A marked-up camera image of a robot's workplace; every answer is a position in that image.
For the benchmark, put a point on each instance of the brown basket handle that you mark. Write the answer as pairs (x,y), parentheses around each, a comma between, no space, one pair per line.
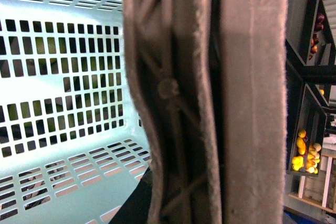
(208,80)

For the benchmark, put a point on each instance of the light blue plastic basket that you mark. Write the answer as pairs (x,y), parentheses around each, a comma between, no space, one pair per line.
(72,145)

